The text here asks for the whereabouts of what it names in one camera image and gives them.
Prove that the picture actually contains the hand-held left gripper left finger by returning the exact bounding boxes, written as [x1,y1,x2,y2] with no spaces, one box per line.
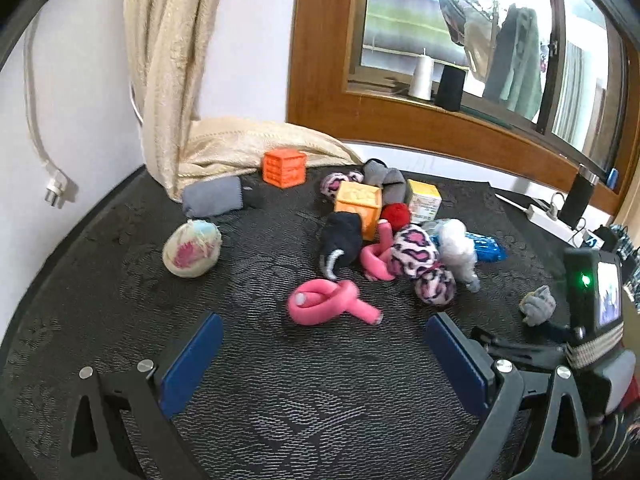
[67,312,224,480]

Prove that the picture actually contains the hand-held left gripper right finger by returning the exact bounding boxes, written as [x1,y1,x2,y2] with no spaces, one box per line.
[425,312,608,480]

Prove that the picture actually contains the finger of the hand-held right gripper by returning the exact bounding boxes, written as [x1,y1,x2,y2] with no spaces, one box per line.
[470,322,573,368]

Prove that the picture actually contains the grey knitted glove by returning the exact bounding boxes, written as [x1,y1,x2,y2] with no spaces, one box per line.
[519,285,557,327]

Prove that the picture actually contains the blue plastic packet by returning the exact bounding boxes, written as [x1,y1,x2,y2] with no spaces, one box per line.
[465,232,507,263]

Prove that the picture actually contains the cream pink sock ball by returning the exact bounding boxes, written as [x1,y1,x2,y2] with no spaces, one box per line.
[162,219,222,277]

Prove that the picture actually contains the pink leopard sock ball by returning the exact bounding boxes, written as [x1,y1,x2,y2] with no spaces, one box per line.
[412,266,457,307]
[320,170,364,204]
[390,224,441,281]

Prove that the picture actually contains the pink foam hair roller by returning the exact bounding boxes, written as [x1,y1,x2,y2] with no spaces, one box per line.
[286,280,385,328]
[360,221,401,282]

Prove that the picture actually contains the yellow carton box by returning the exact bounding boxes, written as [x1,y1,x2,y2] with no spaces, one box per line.
[406,178,443,223]

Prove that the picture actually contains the navy sock ball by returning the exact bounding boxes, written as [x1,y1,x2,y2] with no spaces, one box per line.
[319,211,363,281]

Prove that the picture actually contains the yellow-orange toy cube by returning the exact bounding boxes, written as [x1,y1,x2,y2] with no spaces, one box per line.
[334,181,383,241]

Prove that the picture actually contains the grey sock bundle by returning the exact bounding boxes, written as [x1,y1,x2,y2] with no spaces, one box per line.
[362,158,408,204]

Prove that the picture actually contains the orange number toy cube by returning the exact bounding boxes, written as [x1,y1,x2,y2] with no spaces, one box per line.
[262,148,307,189]

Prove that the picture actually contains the black patterned tablecloth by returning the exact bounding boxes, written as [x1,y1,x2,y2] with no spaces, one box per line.
[0,160,601,480]

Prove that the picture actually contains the white power strip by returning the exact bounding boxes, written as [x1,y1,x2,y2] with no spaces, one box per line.
[522,199,581,235]

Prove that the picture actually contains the black steel-top thermos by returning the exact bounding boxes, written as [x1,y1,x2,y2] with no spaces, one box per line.
[559,165,598,228]

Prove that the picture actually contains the white fluffy sock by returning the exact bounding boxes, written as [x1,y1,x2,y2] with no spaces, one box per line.
[432,218,482,293]

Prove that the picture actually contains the red ball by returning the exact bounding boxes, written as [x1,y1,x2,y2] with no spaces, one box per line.
[380,202,412,233]

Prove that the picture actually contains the grey rolled sock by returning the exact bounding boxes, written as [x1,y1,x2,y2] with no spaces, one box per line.
[181,175,244,219]

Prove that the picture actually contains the hanging green garment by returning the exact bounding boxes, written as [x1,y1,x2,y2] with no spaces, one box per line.
[482,4,543,123]

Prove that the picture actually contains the black cylinder on windowsill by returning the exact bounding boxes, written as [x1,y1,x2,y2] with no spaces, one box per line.
[434,66,467,111]

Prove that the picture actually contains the white thread spool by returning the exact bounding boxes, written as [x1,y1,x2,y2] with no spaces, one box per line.
[409,49,433,101]

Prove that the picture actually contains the cream textured curtain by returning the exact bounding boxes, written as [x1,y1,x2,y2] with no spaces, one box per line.
[124,0,363,203]

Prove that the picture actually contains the white power plug cable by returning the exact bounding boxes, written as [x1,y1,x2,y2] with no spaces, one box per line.
[24,15,80,209]

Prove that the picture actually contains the wooden window frame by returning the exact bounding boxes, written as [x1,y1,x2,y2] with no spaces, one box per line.
[286,0,640,216]

